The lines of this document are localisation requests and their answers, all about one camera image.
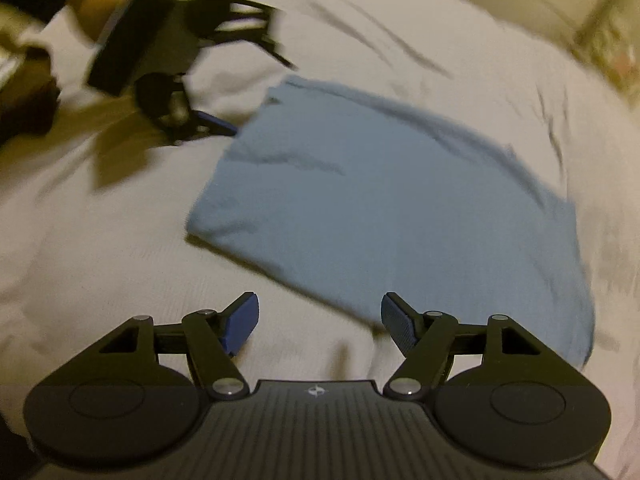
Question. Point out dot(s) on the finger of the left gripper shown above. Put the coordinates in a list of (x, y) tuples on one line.
[(273, 48), (210, 125)]

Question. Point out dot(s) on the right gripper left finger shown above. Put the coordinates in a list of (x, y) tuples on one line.
[(237, 321)]

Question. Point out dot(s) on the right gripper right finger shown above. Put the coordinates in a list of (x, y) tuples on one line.
[(404, 324)]

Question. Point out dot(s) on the light blue garment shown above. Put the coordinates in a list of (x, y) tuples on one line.
[(345, 196)]

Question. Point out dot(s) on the white bed sheet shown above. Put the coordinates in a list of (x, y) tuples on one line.
[(93, 213)]

